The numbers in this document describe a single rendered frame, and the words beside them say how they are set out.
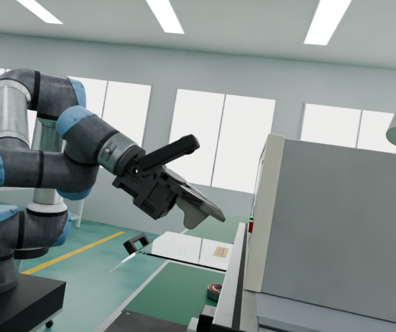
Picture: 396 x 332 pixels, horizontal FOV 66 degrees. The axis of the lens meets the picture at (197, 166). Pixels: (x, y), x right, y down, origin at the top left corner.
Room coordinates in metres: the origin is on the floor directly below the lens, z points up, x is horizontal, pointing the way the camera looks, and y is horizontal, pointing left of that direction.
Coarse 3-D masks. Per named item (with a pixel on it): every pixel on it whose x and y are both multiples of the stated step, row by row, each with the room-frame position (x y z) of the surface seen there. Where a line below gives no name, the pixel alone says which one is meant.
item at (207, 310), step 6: (204, 306) 0.77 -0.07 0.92; (210, 306) 0.77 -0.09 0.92; (204, 312) 0.74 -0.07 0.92; (210, 312) 0.74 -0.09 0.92; (192, 318) 0.78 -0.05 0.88; (204, 318) 0.72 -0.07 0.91; (210, 318) 0.72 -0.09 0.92; (192, 324) 0.75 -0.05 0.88; (198, 324) 0.72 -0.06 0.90; (204, 324) 0.72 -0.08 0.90; (210, 324) 0.72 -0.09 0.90; (192, 330) 0.73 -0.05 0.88; (198, 330) 0.72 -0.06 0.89; (204, 330) 0.72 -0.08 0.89; (210, 330) 0.72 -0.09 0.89
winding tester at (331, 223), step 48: (288, 144) 0.39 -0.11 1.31; (288, 192) 0.39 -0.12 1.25; (336, 192) 0.38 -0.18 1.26; (384, 192) 0.37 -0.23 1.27; (288, 240) 0.39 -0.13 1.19; (336, 240) 0.38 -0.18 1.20; (384, 240) 0.37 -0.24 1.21; (288, 288) 0.39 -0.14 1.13; (336, 288) 0.38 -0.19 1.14; (384, 288) 0.37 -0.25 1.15
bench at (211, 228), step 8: (208, 216) 3.43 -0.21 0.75; (232, 216) 3.74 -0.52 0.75; (200, 224) 2.86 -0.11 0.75; (208, 224) 2.93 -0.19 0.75; (216, 224) 3.00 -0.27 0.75; (224, 224) 3.08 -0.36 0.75; (232, 224) 3.15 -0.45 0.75; (184, 232) 2.41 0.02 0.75; (192, 232) 2.46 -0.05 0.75; (200, 232) 2.50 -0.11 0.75; (208, 232) 2.56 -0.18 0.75; (216, 232) 2.61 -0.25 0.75; (224, 232) 2.67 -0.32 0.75; (232, 232) 2.72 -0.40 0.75; (216, 240) 2.29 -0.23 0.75; (224, 240) 2.33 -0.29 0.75; (232, 240) 2.37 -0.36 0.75
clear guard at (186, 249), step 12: (156, 240) 0.77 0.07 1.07; (168, 240) 0.79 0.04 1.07; (180, 240) 0.81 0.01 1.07; (192, 240) 0.83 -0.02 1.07; (204, 240) 0.85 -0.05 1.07; (144, 252) 0.66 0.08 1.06; (156, 252) 0.67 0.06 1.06; (168, 252) 0.68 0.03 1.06; (180, 252) 0.70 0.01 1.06; (192, 252) 0.71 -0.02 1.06; (204, 252) 0.73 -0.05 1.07; (228, 252) 0.76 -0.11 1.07; (120, 264) 0.67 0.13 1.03; (192, 264) 0.64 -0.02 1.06; (204, 264) 0.64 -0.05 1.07; (216, 264) 0.65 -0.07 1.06
